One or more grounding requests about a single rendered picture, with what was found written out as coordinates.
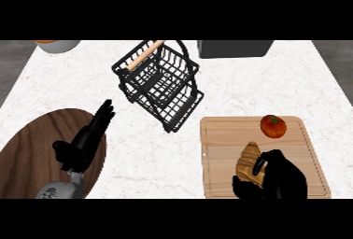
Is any red tomato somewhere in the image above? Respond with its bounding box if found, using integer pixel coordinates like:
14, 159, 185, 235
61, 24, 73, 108
260, 114, 288, 139

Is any pale wooden cutting board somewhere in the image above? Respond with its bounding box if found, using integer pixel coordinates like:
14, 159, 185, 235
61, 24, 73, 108
198, 115, 333, 200

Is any black wire tiered basket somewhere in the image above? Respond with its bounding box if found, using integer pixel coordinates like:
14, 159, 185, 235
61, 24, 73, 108
111, 39, 206, 134

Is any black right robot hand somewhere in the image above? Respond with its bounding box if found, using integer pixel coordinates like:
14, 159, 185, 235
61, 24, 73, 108
231, 148, 309, 200

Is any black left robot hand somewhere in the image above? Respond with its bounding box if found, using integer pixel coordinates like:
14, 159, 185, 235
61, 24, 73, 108
52, 98, 117, 174

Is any golden brown croissant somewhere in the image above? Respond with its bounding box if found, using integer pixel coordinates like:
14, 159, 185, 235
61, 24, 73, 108
235, 141, 268, 189

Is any dark brown oval wooden placemat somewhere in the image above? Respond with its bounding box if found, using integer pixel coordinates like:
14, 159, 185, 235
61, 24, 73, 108
0, 107, 108, 200

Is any white bowl with orange contents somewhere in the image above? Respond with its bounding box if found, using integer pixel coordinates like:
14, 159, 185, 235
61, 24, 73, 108
33, 39, 82, 55

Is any dark grey box appliance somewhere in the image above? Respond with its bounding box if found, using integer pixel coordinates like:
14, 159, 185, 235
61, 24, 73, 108
198, 39, 277, 60

